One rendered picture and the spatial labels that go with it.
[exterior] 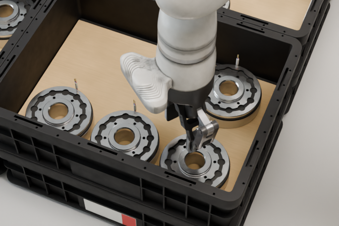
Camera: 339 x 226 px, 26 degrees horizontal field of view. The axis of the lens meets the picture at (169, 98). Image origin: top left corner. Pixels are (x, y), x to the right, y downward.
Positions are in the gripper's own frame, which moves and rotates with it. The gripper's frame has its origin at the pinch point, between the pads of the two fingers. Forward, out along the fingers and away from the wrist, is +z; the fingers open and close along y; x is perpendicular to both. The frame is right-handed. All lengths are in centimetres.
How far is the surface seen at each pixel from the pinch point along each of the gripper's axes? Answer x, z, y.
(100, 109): 6.9, 8.3, 13.7
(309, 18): -26.5, -1.9, 6.5
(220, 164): -3.2, 5.3, -5.4
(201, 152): -1.6, 4.5, -2.7
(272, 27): -20.4, -1.9, 7.9
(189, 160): -0.2, 6.9, -1.9
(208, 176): -0.5, 4.9, -6.4
